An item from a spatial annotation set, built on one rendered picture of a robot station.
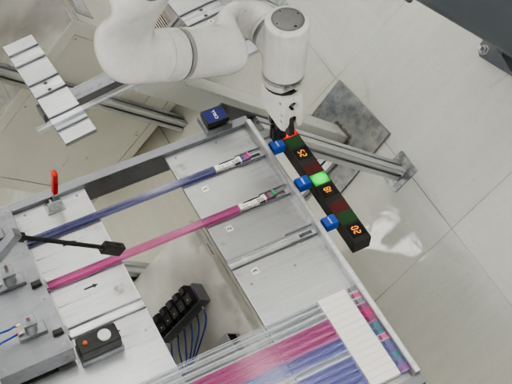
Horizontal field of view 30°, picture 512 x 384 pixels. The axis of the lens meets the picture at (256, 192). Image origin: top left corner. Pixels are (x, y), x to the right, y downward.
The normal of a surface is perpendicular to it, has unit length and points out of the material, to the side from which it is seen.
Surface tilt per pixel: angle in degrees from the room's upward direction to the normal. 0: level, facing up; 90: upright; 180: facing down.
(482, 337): 0
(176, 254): 0
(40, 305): 47
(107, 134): 90
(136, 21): 100
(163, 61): 88
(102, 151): 90
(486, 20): 90
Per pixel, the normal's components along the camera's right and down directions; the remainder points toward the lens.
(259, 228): 0.04, -0.59
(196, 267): -0.63, -0.14
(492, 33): 0.60, 0.54
